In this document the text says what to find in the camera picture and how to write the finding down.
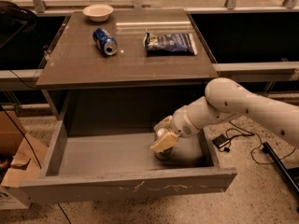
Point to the silver green 7up can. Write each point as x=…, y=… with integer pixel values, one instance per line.
x=165, y=141

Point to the white bowl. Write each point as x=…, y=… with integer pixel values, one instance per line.
x=99, y=12

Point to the blue pepsi can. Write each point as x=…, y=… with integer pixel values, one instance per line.
x=105, y=41

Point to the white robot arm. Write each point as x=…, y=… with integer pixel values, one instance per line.
x=225, y=100

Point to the grey cabinet counter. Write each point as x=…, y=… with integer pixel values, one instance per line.
x=81, y=82

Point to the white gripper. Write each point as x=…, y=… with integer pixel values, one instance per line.
x=182, y=123

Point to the black office chair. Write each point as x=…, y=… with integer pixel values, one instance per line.
x=14, y=19

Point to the open grey drawer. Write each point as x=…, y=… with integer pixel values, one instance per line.
x=101, y=151

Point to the brown cardboard box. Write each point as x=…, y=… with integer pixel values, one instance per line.
x=21, y=158

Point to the blue chip bag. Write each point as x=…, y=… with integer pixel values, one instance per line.
x=170, y=44

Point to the small black power adapter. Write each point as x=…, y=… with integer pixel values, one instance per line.
x=221, y=141

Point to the black metal stand leg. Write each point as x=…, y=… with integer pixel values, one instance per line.
x=291, y=175

